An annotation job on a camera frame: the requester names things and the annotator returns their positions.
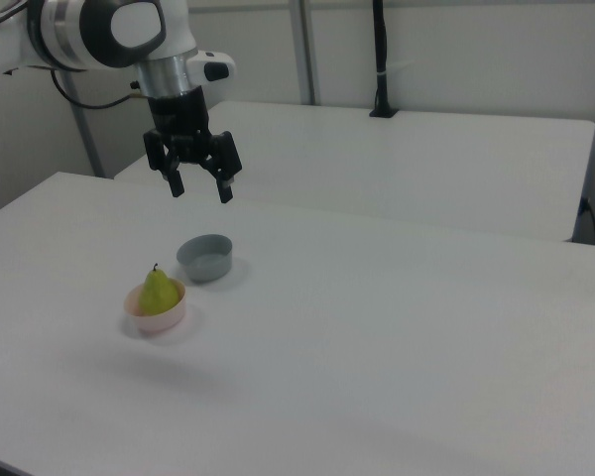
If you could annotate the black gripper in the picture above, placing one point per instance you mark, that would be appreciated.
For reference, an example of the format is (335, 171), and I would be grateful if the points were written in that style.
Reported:
(178, 116)

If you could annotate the green pear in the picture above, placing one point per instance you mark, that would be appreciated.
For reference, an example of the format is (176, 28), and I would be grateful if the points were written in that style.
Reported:
(156, 297)

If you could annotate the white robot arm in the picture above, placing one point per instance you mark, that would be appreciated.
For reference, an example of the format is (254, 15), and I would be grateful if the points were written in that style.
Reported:
(129, 25)

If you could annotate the grey plastic bowl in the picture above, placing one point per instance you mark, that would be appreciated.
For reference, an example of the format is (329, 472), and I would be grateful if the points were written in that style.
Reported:
(209, 273)

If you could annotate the pink plastic bowl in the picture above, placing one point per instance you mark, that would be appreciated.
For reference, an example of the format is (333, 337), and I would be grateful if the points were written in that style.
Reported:
(164, 322)

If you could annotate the white side table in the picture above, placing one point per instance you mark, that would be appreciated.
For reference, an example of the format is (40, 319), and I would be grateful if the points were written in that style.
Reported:
(377, 163)

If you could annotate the grey metal partition post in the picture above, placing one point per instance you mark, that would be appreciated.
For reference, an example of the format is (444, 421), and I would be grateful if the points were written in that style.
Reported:
(305, 49)
(83, 129)

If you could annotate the black camera pole with clamp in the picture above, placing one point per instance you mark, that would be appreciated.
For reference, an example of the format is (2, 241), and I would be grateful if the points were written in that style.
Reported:
(382, 49)

